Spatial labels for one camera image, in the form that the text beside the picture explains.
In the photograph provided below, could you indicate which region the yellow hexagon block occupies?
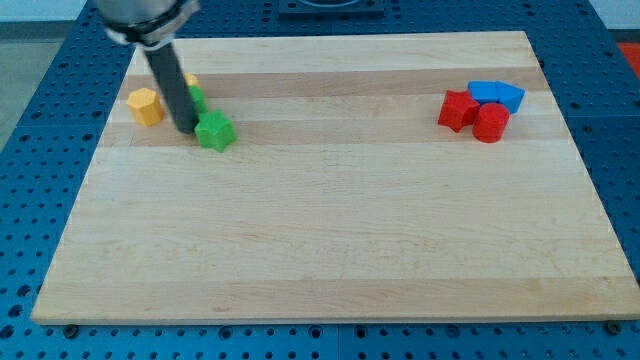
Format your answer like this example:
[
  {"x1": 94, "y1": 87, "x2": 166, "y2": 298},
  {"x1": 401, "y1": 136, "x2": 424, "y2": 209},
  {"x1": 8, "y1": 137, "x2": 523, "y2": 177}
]
[{"x1": 127, "y1": 88, "x2": 165, "y2": 127}]

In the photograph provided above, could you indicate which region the yellow heart block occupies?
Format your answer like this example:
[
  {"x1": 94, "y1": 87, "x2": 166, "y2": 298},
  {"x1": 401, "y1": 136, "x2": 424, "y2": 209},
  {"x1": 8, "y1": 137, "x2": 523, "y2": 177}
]
[{"x1": 184, "y1": 73, "x2": 200, "y2": 87}]

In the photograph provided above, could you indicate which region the wooden board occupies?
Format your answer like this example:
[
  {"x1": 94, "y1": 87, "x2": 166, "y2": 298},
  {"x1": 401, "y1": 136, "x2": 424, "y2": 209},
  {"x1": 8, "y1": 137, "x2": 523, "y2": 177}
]
[{"x1": 31, "y1": 31, "x2": 639, "y2": 325}]

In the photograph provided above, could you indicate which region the blue cube block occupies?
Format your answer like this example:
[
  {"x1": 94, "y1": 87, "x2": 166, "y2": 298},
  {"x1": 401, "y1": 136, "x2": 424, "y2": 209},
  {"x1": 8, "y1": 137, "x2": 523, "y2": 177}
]
[{"x1": 467, "y1": 80, "x2": 499, "y2": 104}]

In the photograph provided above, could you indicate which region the green star block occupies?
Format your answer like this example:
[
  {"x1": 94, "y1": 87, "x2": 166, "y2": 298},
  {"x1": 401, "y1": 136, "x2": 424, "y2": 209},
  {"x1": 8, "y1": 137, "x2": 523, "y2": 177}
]
[{"x1": 195, "y1": 109, "x2": 237, "y2": 153}]

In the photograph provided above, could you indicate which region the red star block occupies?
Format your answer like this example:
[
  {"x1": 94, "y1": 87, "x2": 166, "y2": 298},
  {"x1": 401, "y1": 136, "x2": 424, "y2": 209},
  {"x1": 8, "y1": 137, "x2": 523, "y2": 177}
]
[{"x1": 438, "y1": 90, "x2": 480, "y2": 133}]

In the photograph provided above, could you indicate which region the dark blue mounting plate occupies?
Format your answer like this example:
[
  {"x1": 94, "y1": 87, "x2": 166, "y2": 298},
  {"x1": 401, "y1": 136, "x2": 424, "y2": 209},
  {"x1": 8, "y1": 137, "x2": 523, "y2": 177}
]
[{"x1": 276, "y1": 0, "x2": 385, "y2": 17}]

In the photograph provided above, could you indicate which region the red cylinder block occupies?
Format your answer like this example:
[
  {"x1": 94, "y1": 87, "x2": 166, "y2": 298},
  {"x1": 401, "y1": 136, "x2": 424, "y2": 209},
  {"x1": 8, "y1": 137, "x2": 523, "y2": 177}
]
[{"x1": 472, "y1": 103, "x2": 510, "y2": 143}]

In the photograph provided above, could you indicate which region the blue pentagon block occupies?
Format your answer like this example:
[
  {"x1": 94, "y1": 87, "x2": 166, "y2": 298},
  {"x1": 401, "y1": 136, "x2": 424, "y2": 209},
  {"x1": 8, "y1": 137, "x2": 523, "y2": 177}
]
[{"x1": 496, "y1": 81, "x2": 525, "y2": 114}]

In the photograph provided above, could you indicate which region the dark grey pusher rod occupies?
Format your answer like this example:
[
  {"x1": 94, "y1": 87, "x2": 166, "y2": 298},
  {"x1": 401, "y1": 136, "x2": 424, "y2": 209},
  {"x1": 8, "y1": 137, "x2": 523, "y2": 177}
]
[{"x1": 144, "y1": 42, "x2": 198, "y2": 134}]

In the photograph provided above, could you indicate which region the green circle block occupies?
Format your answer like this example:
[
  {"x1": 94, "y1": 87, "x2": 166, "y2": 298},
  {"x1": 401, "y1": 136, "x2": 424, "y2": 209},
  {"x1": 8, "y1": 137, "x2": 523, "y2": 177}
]
[{"x1": 189, "y1": 85, "x2": 209, "y2": 114}]

